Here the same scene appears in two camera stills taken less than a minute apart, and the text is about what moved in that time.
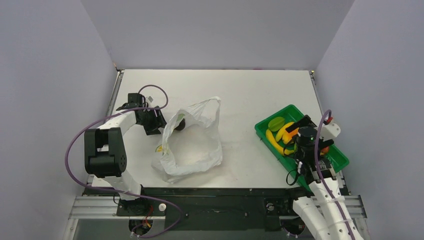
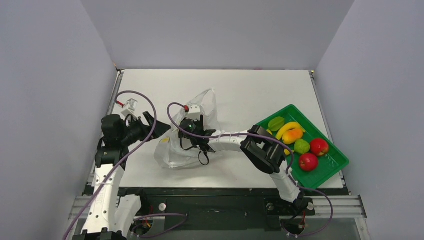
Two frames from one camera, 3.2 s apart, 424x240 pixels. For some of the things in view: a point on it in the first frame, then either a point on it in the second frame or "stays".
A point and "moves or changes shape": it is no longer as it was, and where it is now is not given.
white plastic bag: (191, 141) moves or changes shape
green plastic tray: (290, 114) stays
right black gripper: (298, 124) to (201, 133)
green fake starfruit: (276, 123) stays
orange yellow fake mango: (287, 137) stays
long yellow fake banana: (280, 132) stays
